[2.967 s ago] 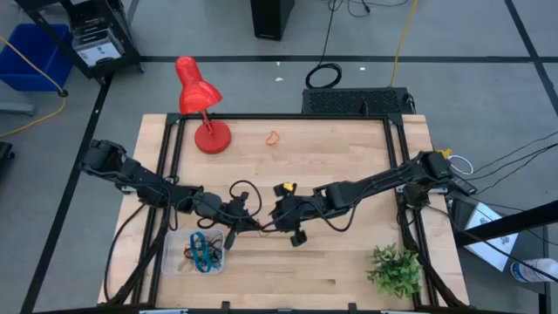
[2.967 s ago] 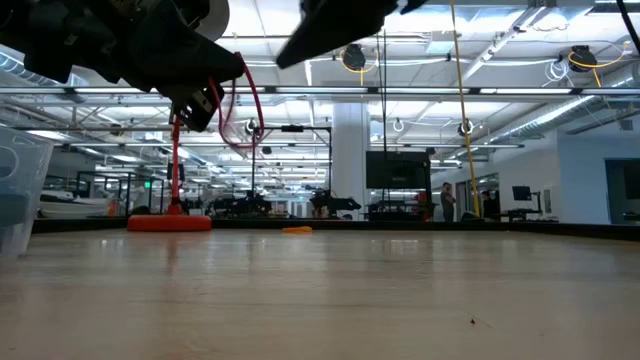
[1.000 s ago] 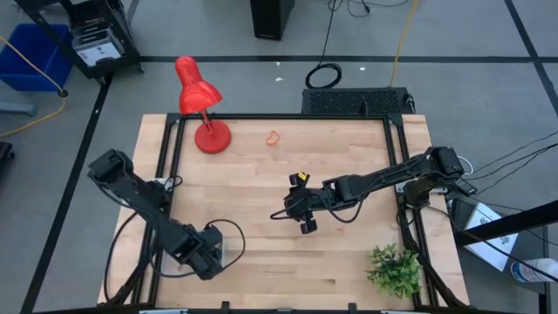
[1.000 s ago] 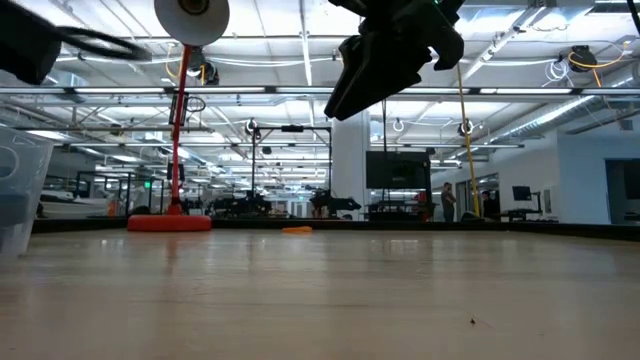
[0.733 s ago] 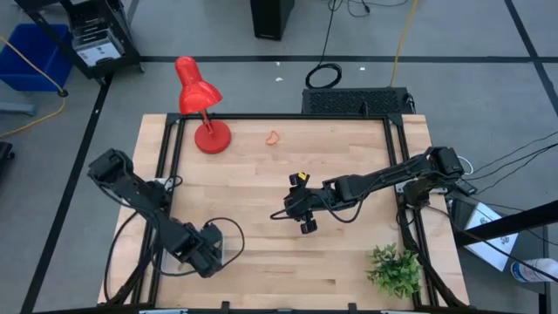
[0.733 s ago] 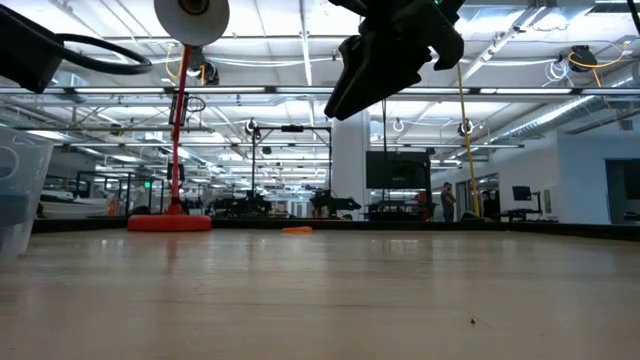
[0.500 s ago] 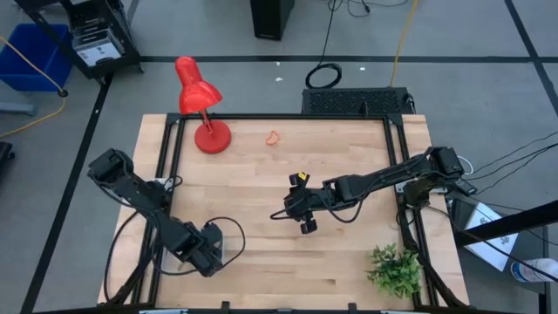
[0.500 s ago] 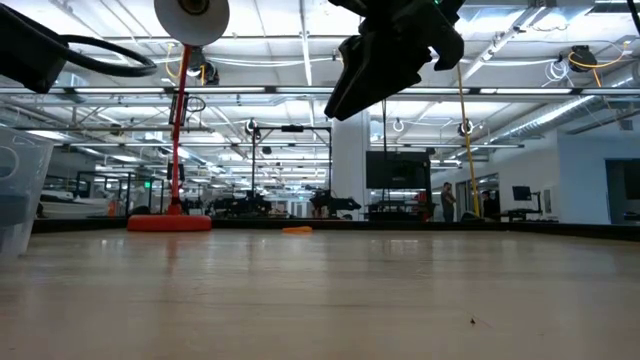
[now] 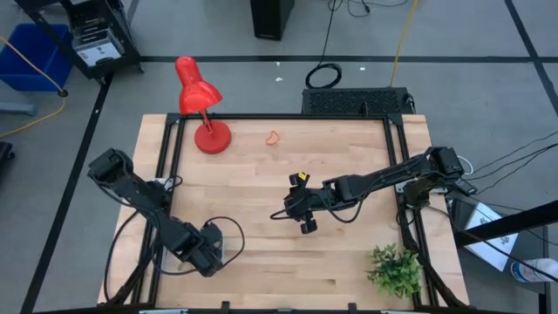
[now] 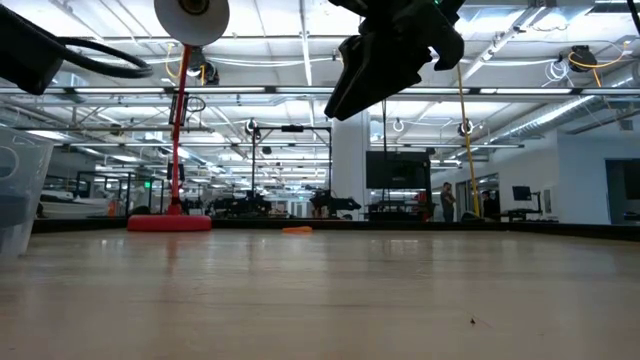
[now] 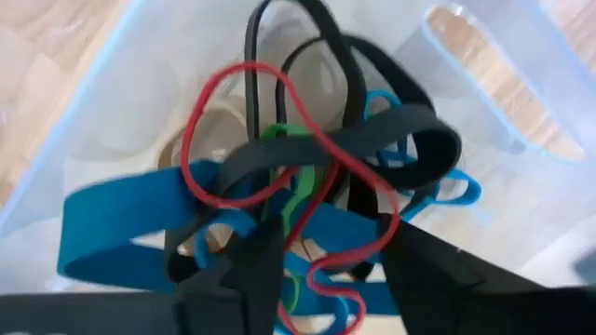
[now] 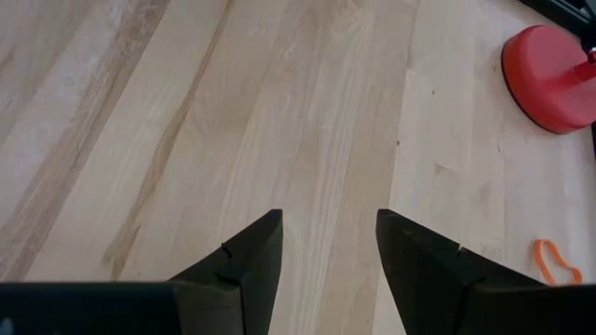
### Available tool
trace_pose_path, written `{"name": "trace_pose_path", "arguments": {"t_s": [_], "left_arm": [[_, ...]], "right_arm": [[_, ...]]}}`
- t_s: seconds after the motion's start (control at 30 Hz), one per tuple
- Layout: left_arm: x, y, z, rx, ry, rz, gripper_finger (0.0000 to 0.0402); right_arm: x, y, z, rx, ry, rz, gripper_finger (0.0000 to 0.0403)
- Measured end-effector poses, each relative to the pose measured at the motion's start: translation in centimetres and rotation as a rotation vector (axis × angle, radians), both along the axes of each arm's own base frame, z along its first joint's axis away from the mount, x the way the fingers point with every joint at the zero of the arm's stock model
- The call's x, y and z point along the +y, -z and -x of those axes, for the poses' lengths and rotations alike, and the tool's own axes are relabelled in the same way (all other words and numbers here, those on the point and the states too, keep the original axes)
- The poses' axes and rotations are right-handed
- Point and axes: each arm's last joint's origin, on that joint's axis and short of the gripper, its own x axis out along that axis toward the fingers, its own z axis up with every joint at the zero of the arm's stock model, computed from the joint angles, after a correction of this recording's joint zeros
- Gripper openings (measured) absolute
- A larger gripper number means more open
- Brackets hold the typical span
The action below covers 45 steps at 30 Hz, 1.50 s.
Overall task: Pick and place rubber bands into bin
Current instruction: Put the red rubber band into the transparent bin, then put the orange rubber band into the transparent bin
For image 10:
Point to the thin orange rubber band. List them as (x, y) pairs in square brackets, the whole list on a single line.
[(297, 230)]

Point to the red desk lamp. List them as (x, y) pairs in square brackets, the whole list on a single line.
[(169, 223)]

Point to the clear plastic bin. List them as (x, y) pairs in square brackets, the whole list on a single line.
[(22, 165)]

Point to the black gantry frame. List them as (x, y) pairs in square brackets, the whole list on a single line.
[(292, 128)]

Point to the small black monitor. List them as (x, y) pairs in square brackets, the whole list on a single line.
[(522, 193)]

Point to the white covered object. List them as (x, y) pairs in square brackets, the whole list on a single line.
[(75, 207)]

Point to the person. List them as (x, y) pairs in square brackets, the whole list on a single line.
[(489, 205), (448, 202)]

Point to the black background robot arm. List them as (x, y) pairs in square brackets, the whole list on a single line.
[(332, 204), (240, 206)]

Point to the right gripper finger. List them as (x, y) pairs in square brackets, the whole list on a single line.
[(385, 67), (342, 110)]

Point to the large black monitor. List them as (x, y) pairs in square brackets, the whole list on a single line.
[(397, 170)]

